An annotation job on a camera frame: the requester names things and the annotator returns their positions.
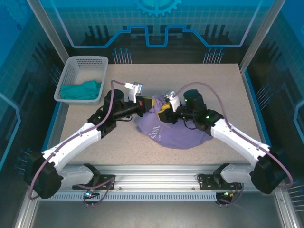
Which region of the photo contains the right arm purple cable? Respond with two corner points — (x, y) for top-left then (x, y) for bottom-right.
(175, 82), (294, 207)

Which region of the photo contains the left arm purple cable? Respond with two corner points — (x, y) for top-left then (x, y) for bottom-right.
(28, 79), (130, 209)

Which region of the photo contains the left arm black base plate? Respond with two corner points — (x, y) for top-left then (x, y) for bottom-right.
(72, 174), (116, 190)

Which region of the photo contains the white plastic mesh basket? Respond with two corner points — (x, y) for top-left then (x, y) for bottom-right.
(54, 56), (109, 105)

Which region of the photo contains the purple t-shirt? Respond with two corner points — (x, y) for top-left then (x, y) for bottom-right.
(134, 94), (213, 150)

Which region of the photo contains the aluminium frame post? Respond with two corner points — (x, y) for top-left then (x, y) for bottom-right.
(239, 0), (287, 75)
(25, 0), (70, 65)

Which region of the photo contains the right gripper thin black wire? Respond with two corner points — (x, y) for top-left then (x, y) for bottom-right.
(181, 118), (199, 130)

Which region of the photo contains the aluminium mounting rail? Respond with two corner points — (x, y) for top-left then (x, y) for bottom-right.
(56, 163), (285, 192)

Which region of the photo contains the small LED circuit board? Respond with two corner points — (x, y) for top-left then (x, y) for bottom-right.
(84, 190), (100, 199)
(217, 191), (238, 199)

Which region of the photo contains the grey slotted cable duct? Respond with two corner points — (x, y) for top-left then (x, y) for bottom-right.
(38, 191), (218, 202)

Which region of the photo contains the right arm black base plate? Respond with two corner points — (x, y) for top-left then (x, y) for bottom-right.
(197, 172), (243, 190)

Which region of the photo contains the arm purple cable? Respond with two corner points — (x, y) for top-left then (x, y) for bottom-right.
(175, 82), (294, 207)
(28, 79), (130, 209)

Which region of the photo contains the aluminium frame bar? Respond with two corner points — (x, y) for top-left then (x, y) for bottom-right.
(13, 198), (40, 228)
(274, 190), (300, 228)

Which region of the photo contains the teal cloth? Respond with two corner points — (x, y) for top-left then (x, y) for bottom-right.
(60, 79), (102, 100)

